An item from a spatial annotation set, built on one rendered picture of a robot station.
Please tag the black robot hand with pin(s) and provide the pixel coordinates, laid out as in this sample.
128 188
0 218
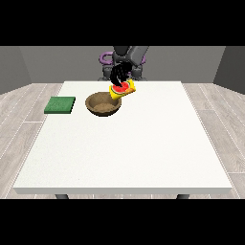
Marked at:
118 74

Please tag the yellow cup with melon print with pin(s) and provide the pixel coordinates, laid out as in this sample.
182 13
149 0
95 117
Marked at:
125 90

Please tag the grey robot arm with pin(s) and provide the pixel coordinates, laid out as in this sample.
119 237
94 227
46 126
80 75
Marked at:
138 55

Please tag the brown wooden bowl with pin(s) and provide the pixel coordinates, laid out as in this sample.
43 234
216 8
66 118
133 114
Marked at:
102 106

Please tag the green square pad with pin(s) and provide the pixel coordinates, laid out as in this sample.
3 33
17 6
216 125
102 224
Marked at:
59 105

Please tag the grey robot trunk purple rings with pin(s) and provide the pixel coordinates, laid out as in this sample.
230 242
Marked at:
105 73

